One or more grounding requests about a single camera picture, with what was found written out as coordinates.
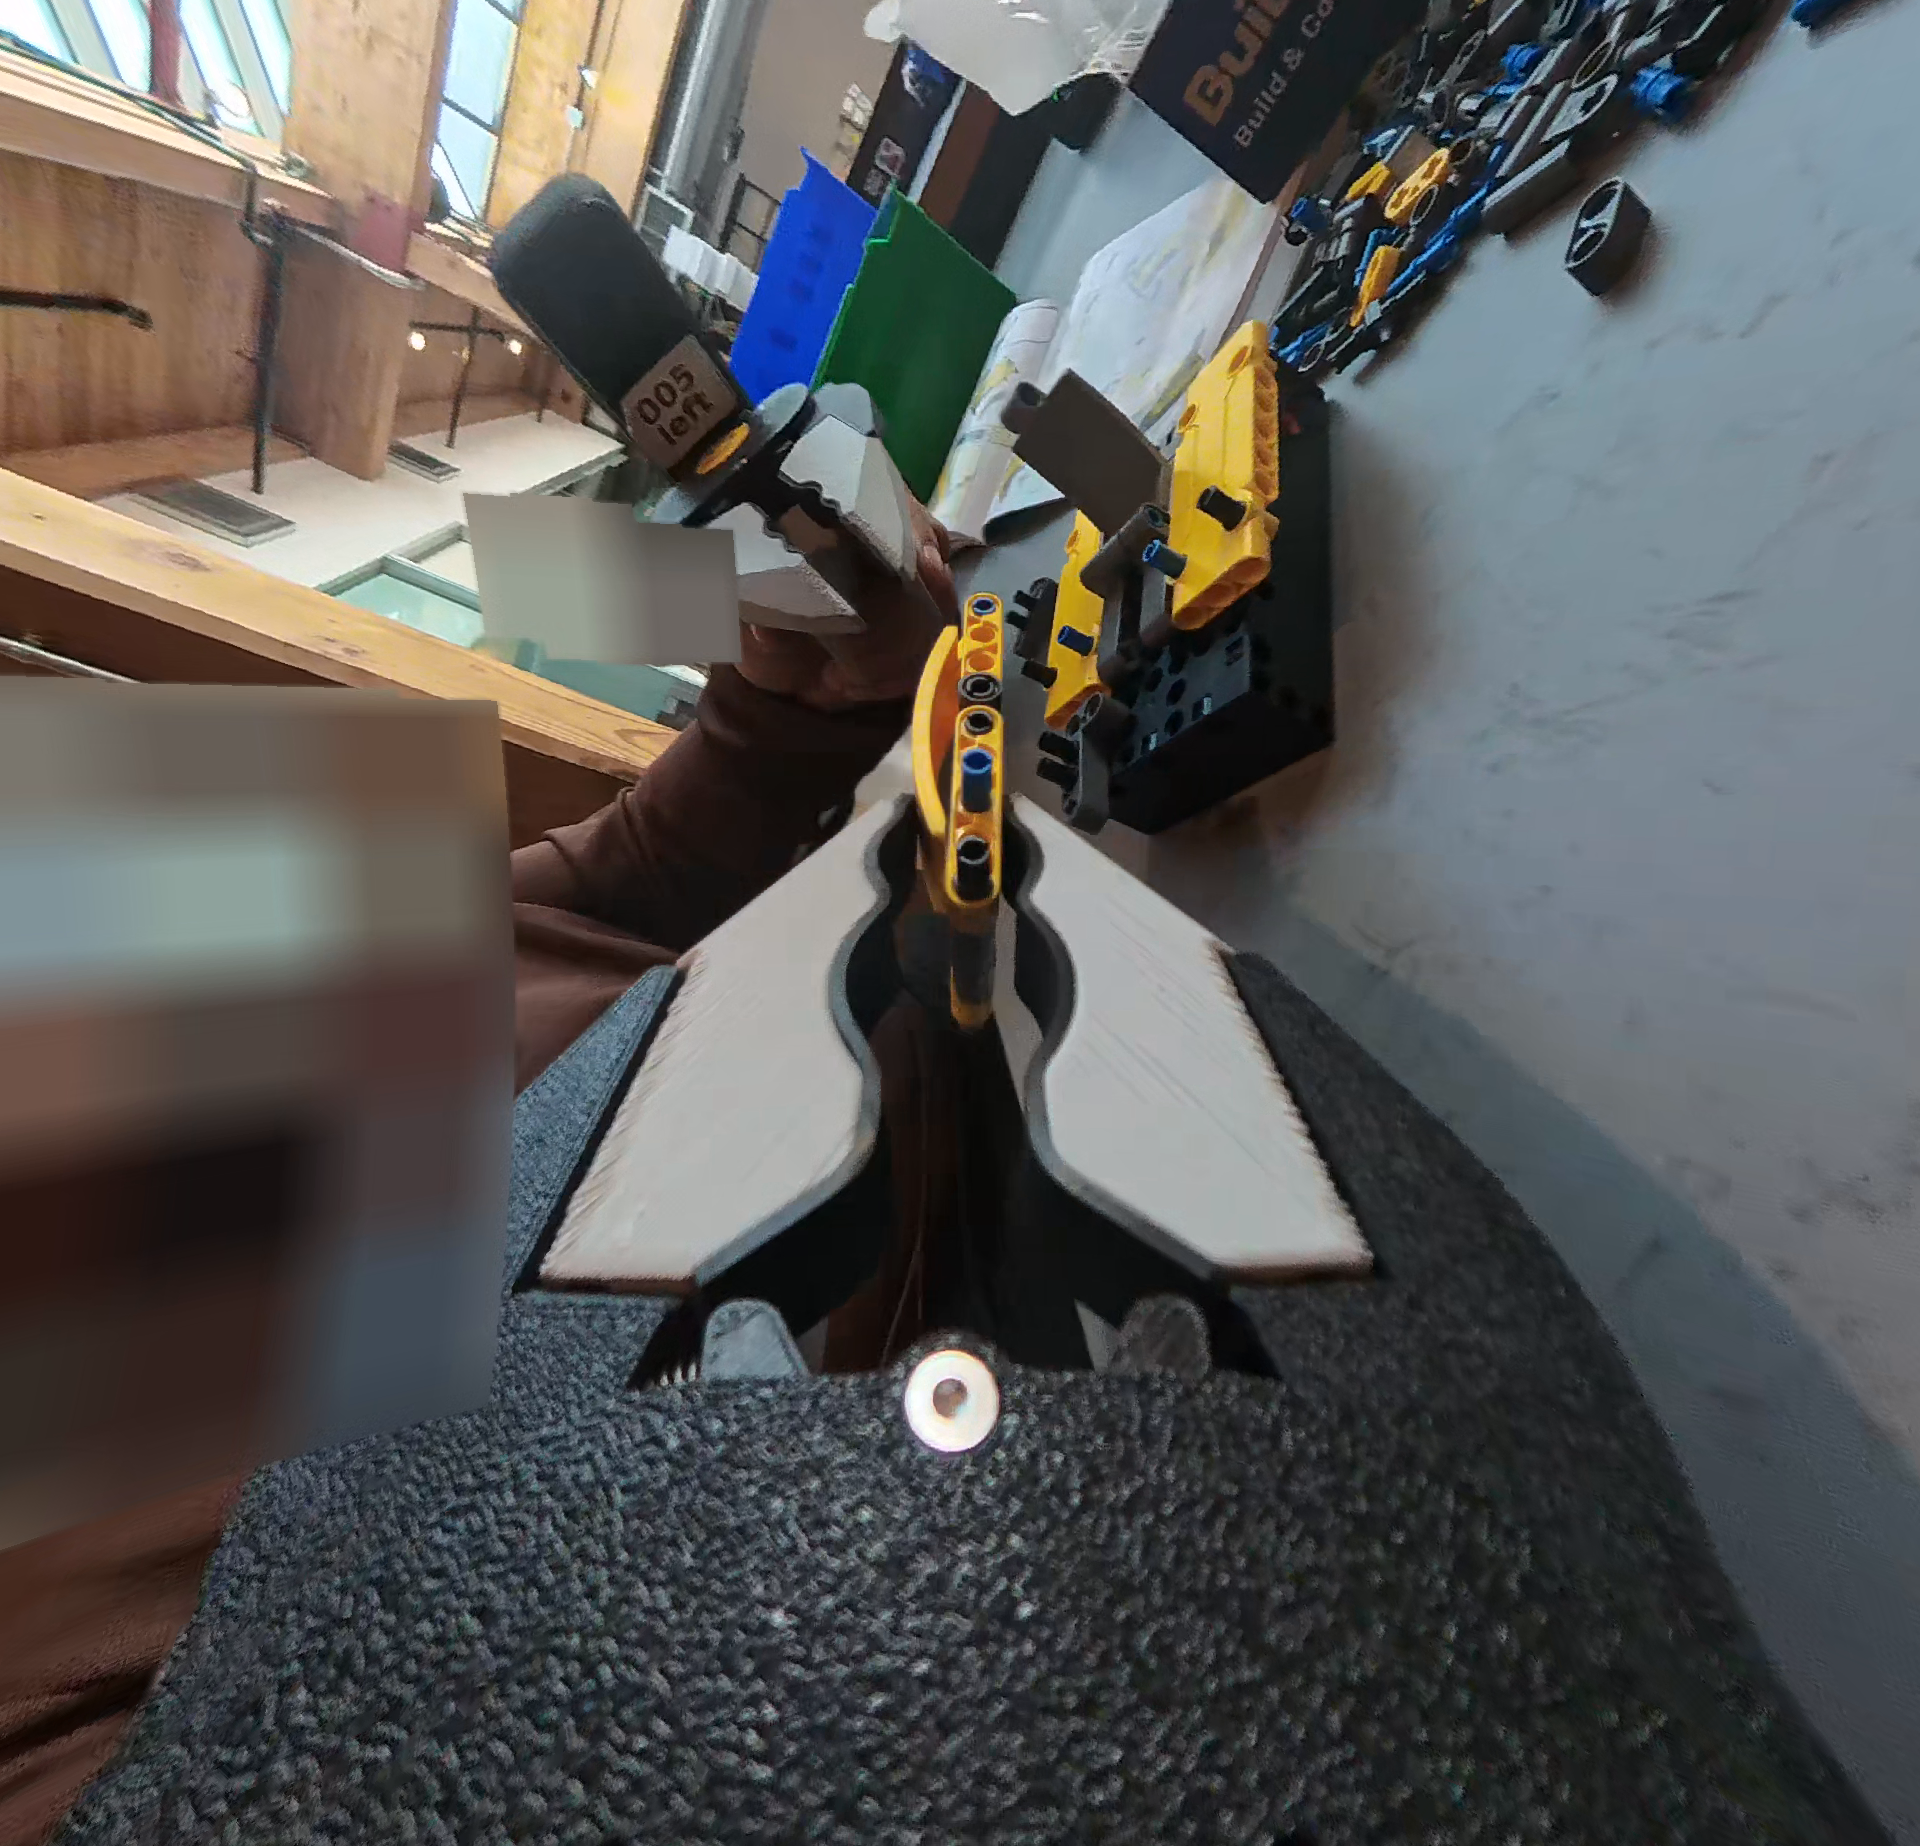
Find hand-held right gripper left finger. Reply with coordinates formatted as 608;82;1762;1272
536;791;916;1291

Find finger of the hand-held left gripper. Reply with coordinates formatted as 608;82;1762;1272
775;381;925;582
738;517;870;636

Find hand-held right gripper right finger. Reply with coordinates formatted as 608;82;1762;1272
993;801;1373;1289

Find yellow brick assembly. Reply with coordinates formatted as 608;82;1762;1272
908;592;1011;1031

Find person's left forearm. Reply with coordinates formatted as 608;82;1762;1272
512;647;934;1112

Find person's left hand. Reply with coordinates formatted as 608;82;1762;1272
738;525;957;715

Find green plastic bin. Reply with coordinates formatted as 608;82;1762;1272
810;188;1023;510

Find blue plastic bin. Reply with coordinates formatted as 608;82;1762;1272
727;146;882;401

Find grey curved brick panel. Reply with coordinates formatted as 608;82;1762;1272
1002;369;1174;545

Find open instruction booklet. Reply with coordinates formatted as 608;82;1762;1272
928;177;1295;545

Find black yellow brick block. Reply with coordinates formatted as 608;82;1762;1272
1032;325;1339;838

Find clear plastic bags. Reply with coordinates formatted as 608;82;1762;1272
898;0;1220;119

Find blue cardboard box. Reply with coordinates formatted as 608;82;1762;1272
1124;0;1490;207

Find pile of small bricks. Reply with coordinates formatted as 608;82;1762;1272
1264;0;1920;381

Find black round brick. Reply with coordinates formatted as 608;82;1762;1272
1564;176;1654;301

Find wooden post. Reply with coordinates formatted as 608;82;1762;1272
0;465;679;844

